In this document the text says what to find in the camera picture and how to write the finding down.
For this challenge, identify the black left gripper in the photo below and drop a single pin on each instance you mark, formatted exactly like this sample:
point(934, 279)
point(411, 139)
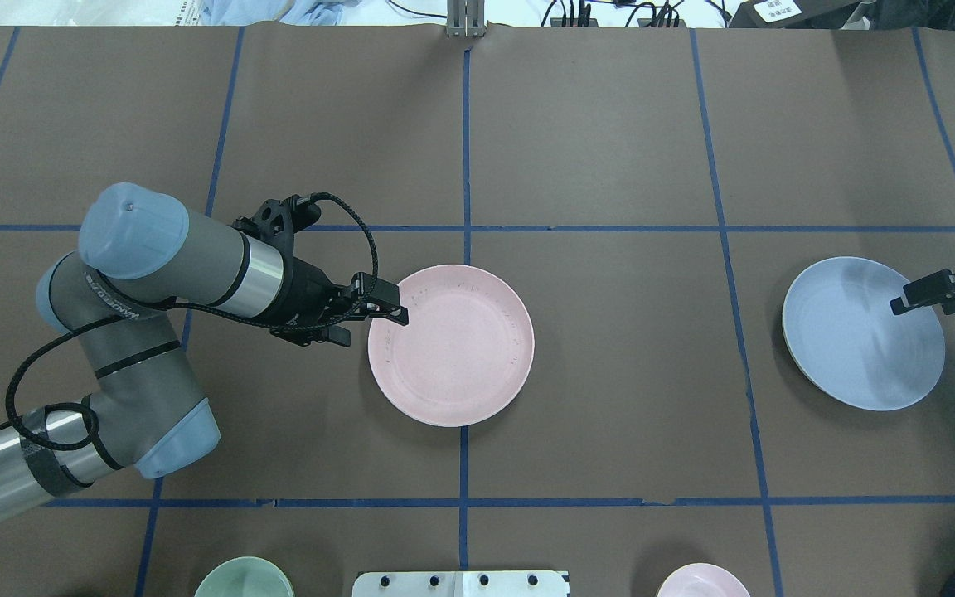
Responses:
point(305, 292)

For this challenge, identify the pink plate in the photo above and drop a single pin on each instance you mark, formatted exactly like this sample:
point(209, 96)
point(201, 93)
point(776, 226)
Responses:
point(465, 353)

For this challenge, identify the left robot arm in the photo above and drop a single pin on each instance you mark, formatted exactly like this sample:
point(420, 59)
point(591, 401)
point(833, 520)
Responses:
point(140, 256)

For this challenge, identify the green plate under blue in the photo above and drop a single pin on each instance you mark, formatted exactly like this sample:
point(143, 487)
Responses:
point(803, 349)

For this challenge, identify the green bowl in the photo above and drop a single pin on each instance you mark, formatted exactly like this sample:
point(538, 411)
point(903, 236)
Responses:
point(246, 576)

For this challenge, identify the black box with label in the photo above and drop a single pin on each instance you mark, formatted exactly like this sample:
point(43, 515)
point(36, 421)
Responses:
point(820, 15)

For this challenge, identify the light blue cloth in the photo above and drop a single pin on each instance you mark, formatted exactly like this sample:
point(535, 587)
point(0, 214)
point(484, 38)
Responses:
point(297, 13)

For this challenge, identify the pink bowl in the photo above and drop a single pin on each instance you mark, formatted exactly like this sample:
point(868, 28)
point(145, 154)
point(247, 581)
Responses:
point(702, 579)

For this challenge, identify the clear plastic bag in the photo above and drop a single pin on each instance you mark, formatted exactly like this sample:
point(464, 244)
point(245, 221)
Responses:
point(129, 13)

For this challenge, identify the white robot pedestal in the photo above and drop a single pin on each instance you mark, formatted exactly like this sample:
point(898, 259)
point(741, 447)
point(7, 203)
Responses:
point(463, 583)

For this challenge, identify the aluminium frame post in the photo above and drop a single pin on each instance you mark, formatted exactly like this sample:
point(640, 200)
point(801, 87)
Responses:
point(465, 19)

